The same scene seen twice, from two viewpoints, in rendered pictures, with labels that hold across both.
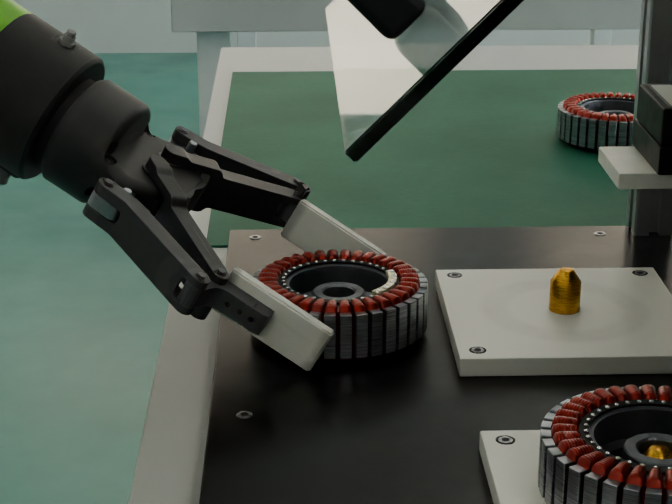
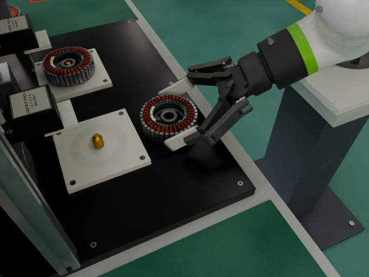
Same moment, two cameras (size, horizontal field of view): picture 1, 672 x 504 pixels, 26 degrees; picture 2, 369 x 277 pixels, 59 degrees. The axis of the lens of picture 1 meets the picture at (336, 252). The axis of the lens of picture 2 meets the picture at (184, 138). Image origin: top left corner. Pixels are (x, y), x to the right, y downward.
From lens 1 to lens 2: 129 cm
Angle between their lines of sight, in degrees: 108
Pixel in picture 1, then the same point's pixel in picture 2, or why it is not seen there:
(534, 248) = (121, 214)
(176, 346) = not seen: hidden behind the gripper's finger
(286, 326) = (171, 90)
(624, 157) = (67, 114)
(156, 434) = (195, 89)
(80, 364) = not seen: outside the picture
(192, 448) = not seen: hidden behind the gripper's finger
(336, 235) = (183, 134)
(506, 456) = (104, 76)
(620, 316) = (79, 145)
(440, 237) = (166, 211)
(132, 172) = (230, 69)
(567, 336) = (96, 128)
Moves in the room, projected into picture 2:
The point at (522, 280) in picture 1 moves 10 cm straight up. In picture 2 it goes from (117, 161) to (106, 122)
